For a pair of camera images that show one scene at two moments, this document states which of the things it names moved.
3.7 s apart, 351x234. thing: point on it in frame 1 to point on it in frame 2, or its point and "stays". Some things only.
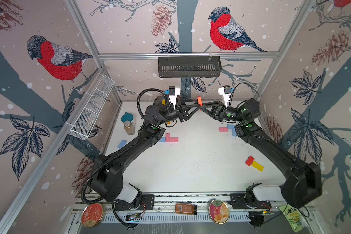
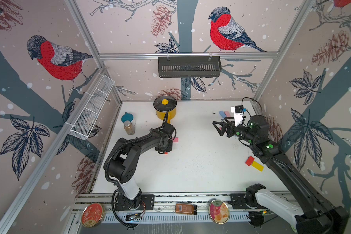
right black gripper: (221, 113) to (230, 124)
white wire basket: (79, 129) stays
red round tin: (93, 215) stays
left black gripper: (180, 115) to (169, 149)
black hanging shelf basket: (186, 67) stays
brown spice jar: (129, 127) stays
